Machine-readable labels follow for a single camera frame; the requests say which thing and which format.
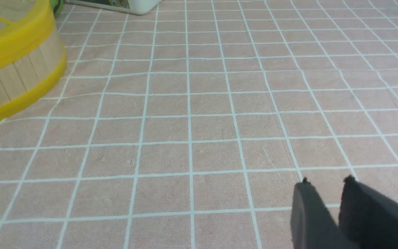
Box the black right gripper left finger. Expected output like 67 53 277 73
291 178 358 249

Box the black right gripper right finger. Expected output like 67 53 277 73
339 175 398 249

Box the yellow steamer lid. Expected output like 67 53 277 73
0 0 55 68

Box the yellow wooden steamer basket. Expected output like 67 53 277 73
0 28 67 120

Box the pink grid tablecloth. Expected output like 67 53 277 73
0 0 398 249

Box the white carton box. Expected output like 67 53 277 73
65 0 161 16

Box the green round object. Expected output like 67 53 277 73
49 0 65 18

